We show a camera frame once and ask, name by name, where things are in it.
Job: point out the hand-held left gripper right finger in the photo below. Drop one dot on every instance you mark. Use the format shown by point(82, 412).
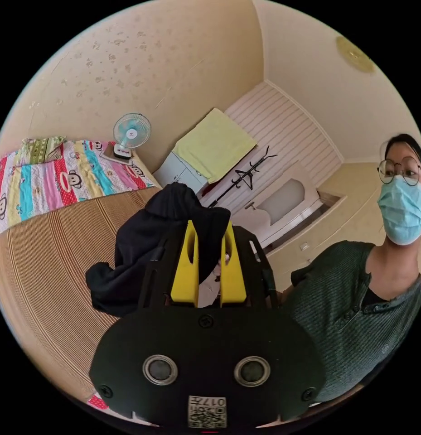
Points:
point(232, 278)

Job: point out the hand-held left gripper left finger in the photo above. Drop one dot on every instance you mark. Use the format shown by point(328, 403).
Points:
point(187, 275)

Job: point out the black pants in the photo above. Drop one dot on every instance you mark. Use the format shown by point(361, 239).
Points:
point(152, 238)

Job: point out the white door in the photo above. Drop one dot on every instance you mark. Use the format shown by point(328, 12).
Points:
point(285, 207)

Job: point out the black coat rack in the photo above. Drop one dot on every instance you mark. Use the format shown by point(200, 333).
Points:
point(242, 176)

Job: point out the white cupboard with yellow cloth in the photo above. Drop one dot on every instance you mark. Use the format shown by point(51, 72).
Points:
point(210, 149)

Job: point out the person's body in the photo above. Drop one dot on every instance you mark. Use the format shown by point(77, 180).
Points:
point(360, 299)

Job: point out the bed with woven mat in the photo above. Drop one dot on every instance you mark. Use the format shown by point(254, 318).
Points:
point(54, 258)

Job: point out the small blue table fan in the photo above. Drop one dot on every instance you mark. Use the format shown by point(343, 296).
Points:
point(130, 136)

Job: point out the striped green pillow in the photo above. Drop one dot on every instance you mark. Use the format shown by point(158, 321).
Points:
point(40, 149)

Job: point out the round ceiling lamp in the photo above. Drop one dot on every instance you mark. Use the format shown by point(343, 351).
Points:
point(355, 54)

